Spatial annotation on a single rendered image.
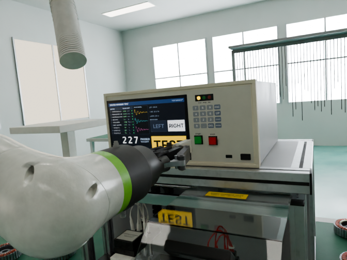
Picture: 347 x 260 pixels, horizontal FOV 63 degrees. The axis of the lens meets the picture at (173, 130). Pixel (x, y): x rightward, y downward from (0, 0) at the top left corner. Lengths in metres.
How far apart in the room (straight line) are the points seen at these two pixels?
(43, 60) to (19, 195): 6.23
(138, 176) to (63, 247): 0.13
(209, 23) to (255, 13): 1.11
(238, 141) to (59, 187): 0.47
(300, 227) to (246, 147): 0.20
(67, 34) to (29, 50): 4.45
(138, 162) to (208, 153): 0.34
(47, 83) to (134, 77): 2.79
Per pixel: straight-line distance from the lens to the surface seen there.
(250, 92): 0.67
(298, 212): 0.67
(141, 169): 0.41
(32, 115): 6.18
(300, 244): 0.70
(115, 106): 0.84
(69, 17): 2.02
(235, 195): 0.66
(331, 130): 7.00
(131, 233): 0.86
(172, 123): 0.74
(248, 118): 0.68
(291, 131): 7.02
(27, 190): 0.31
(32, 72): 6.30
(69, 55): 1.86
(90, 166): 0.35
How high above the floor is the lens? 1.29
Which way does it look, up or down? 6 degrees down
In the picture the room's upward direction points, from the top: 4 degrees counter-clockwise
